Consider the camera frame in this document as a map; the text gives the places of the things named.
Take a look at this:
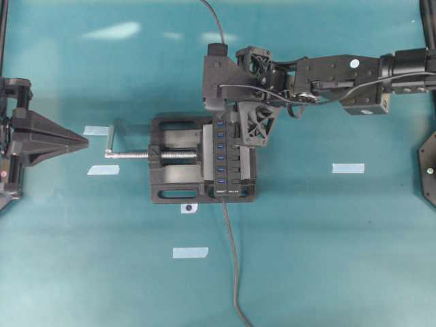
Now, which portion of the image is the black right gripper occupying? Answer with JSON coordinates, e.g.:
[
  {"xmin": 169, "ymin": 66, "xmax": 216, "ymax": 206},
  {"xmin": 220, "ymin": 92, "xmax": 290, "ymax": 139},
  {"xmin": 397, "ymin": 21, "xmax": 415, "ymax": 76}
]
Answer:
[{"xmin": 207, "ymin": 43, "xmax": 296, "ymax": 147}]

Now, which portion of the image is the black frame post top right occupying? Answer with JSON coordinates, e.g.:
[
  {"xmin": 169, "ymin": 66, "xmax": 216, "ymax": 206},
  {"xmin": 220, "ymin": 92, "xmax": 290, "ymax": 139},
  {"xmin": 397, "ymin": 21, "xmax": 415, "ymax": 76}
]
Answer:
[{"xmin": 420, "ymin": 0, "xmax": 435, "ymax": 50}]

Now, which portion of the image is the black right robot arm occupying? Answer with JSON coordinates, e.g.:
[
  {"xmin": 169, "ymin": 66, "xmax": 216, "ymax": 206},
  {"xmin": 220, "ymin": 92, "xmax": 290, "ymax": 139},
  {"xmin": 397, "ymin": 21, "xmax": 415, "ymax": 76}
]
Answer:
[{"xmin": 202, "ymin": 43, "xmax": 435, "ymax": 147}]

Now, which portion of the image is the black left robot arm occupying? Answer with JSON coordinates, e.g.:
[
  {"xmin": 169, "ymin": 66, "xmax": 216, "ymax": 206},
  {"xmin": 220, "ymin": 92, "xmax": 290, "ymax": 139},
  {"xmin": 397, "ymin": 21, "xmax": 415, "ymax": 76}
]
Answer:
[{"xmin": 1, "ymin": 77, "xmax": 89, "ymax": 210}]

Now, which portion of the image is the blue tape strip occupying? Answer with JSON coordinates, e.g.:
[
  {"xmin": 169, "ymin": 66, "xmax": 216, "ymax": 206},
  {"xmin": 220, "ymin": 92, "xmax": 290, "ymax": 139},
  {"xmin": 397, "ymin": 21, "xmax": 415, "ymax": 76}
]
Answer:
[
  {"xmin": 87, "ymin": 165, "xmax": 120, "ymax": 176},
  {"xmin": 83, "ymin": 125, "xmax": 109, "ymax": 136},
  {"xmin": 332, "ymin": 163, "xmax": 365, "ymax": 174},
  {"xmin": 172, "ymin": 247, "xmax": 209, "ymax": 259}
]

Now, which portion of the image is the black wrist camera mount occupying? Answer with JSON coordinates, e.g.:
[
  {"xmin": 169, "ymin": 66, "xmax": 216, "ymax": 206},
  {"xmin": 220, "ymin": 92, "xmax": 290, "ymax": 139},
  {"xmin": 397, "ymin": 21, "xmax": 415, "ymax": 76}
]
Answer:
[{"xmin": 202, "ymin": 55, "xmax": 259, "ymax": 112}]

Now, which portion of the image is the blue tape strip upper left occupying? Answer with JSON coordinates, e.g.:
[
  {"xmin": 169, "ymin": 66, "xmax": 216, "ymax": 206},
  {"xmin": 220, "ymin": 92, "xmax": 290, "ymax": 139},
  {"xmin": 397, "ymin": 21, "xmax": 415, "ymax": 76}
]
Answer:
[{"xmin": 83, "ymin": 125, "xmax": 109, "ymax": 136}]

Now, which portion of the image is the blue tape strip middle left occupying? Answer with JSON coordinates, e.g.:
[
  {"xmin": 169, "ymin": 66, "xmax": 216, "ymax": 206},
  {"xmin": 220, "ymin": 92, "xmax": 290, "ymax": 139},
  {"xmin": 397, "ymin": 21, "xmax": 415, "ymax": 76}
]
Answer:
[{"xmin": 87, "ymin": 165, "xmax": 120, "ymax": 176}]

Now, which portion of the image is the black multi-port USB hub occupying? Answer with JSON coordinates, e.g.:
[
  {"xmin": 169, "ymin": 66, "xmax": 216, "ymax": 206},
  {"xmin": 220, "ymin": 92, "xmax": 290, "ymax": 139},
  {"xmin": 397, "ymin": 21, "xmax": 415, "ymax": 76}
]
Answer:
[{"xmin": 213, "ymin": 116, "xmax": 241, "ymax": 198}]

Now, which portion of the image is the small white marker with dot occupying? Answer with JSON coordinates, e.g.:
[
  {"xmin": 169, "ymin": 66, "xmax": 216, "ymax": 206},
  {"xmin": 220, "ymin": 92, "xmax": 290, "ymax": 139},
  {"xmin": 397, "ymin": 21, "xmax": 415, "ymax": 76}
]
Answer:
[{"xmin": 181, "ymin": 203, "xmax": 198, "ymax": 215}]

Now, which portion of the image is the black bench vise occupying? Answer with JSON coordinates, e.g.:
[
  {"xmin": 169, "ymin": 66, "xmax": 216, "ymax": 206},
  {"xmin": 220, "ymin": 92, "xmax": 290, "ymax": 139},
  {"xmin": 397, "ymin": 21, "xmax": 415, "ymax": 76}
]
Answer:
[{"xmin": 104, "ymin": 116, "xmax": 257, "ymax": 204}]

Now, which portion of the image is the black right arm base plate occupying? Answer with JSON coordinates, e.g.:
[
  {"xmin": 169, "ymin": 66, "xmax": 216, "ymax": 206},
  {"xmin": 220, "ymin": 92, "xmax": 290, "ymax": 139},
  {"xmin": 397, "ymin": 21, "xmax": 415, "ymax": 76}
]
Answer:
[{"xmin": 418, "ymin": 132, "xmax": 436, "ymax": 206}]

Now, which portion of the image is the black frame post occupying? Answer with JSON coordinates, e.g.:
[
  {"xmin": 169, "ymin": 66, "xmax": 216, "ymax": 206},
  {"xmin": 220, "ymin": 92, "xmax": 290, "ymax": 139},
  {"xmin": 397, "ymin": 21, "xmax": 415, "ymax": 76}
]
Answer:
[
  {"xmin": 0, "ymin": 0, "xmax": 9, "ymax": 73},
  {"xmin": 420, "ymin": 0, "xmax": 435, "ymax": 50}
]

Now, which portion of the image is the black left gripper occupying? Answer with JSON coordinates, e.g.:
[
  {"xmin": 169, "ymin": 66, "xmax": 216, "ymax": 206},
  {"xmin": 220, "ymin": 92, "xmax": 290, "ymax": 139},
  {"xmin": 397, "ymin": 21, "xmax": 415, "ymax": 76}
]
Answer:
[{"xmin": 9, "ymin": 108, "xmax": 89, "ymax": 167}]

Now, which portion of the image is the blue tape strip right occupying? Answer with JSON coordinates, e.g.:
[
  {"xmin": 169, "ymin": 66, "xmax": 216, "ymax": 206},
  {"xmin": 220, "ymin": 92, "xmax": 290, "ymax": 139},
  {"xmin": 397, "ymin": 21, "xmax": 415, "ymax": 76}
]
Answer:
[{"xmin": 332, "ymin": 163, "xmax": 365, "ymax": 174}]

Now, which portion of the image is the black USB cable with plug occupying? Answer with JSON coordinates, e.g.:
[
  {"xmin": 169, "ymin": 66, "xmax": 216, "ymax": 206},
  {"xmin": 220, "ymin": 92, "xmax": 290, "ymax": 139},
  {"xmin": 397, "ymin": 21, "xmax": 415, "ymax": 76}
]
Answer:
[{"xmin": 198, "ymin": 0, "xmax": 228, "ymax": 57}]

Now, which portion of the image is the black hub power cable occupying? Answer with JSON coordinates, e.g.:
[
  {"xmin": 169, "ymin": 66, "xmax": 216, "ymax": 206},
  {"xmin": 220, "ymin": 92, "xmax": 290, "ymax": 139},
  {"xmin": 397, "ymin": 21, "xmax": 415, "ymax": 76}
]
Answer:
[{"xmin": 219, "ymin": 196, "xmax": 253, "ymax": 327}]

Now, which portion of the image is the blue tape strip bottom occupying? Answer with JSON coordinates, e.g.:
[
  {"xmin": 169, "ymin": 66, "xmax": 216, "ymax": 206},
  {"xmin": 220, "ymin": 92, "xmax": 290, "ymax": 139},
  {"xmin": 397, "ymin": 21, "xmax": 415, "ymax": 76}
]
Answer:
[{"xmin": 172, "ymin": 247, "xmax": 209, "ymax": 259}]

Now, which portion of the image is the black frame post top left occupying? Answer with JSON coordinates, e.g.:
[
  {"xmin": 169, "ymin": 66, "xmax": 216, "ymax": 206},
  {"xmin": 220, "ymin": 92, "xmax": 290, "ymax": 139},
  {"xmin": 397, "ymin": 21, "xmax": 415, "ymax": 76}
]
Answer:
[{"xmin": 0, "ymin": 0, "xmax": 9, "ymax": 73}]

